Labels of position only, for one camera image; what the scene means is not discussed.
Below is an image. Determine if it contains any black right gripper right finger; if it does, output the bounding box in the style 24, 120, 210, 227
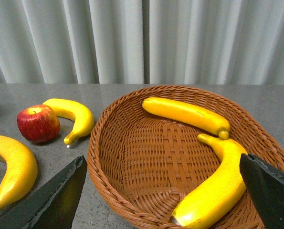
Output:
239, 154, 284, 229

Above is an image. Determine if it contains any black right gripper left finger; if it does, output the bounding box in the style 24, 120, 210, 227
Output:
0, 156, 87, 229

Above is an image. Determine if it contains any red apple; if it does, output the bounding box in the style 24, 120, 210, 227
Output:
17, 104, 60, 144

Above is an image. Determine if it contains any large yellow banana on table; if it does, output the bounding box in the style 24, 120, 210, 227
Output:
0, 135, 38, 210

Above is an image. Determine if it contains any small curved yellow banana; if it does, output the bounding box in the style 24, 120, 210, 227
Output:
43, 98, 95, 145

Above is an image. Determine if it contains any brown wicker basket right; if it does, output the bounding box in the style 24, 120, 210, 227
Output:
87, 85, 284, 229

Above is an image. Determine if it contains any straight yellow banana in basket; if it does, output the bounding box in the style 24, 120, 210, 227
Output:
142, 97, 231, 140

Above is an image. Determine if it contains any white curtain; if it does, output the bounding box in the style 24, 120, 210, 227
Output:
0, 0, 284, 84

